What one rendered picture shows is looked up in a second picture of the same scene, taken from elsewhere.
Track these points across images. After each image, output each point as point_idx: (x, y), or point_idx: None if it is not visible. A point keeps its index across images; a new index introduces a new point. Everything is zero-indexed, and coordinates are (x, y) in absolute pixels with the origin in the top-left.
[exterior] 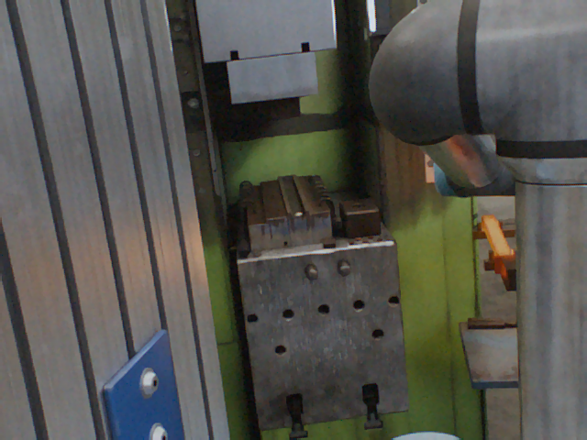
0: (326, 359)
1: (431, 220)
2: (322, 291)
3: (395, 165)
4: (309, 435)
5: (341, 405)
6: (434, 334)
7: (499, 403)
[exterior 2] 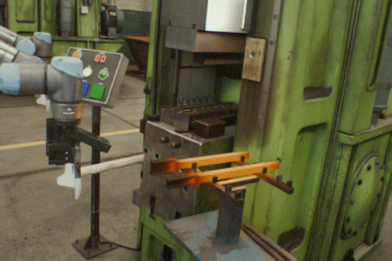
0: (165, 188)
1: (255, 149)
2: (169, 152)
3: (244, 109)
4: (155, 220)
5: (167, 214)
6: (243, 215)
7: None
